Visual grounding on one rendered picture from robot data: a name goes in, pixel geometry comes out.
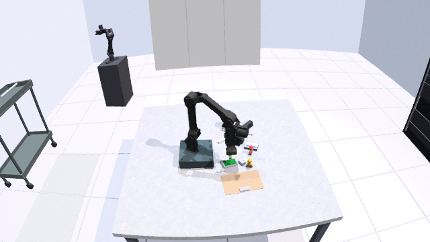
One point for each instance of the yellow-handled rubber stamp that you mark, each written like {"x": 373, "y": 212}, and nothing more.
{"x": 249, "y": 164}

